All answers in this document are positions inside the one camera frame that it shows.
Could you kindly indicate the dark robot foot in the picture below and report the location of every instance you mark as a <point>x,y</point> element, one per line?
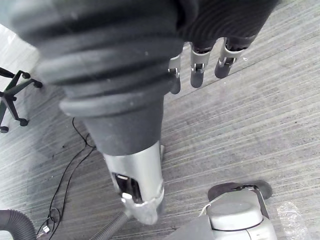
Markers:
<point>264,188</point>

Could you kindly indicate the black office chair base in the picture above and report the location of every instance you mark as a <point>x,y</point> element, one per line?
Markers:
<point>8,96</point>

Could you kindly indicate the clear plastic wrap piece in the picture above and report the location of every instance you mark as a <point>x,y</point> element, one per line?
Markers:
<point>292,220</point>

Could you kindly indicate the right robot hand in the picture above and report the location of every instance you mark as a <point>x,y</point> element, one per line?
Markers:
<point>120,62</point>

